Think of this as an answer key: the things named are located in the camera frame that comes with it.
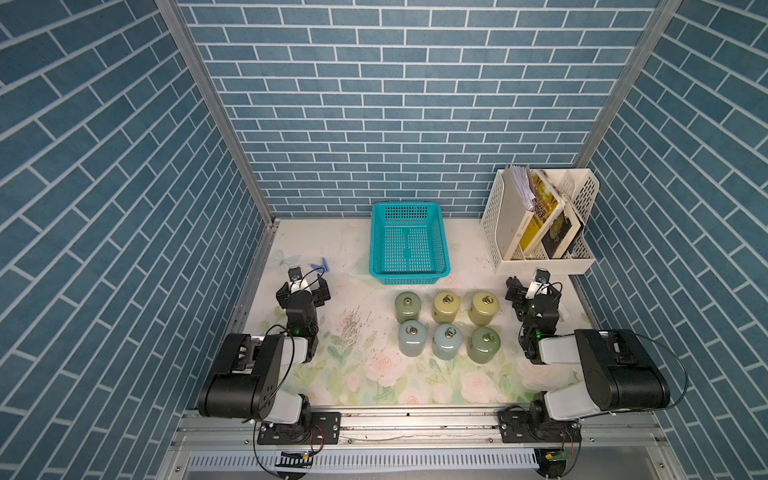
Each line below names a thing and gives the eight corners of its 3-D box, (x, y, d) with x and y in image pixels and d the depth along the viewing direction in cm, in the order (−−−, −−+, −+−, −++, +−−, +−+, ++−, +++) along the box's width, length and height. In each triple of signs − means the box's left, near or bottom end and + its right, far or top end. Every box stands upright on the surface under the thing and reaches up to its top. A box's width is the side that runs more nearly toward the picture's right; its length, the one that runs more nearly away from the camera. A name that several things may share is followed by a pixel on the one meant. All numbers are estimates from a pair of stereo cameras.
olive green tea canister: (432, 324, 94) (435, 310, 87) (431, 304, 98) (433, 290, 91) (456, 324, 94) (461, 310, 87) (453, 304, 98) (458, 290, 91)
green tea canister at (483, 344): (468, 363, 87) (475, 352, 79) (464, 339, 91) (470, 326, 84) (494, 363, 87) (503, 352, 79) (489, 339, 91) (497, 326, 84)
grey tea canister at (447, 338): (433, 359, 87) (436, 347, 80) (431, 336, 92) (434, 323, 84) (458, 359, 87) (464, 347, 80) (455, 337, 92) (460, 323, 84)
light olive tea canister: (470, 325, 94) (476, 311, 87) (466, 306, 98) (472, 291, 91) (493, 325, 94) (501, 311, 87) (489, 306, 98) (496, 291, 91)
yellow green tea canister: (398, 325, 93) (399, 312, 86) (394, 307, 97) (394, 293, 90) (421, 321, 94) (423, 307, 87) (416, 303, 98) (417, 289, 91)
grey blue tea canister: (398, 356, 88) (398, 344, 80) (398, 331, 93) (398, 317, 85) (424, 356, 88) (427, 344, 80) (423, 331, 93) (425, 317, 85)
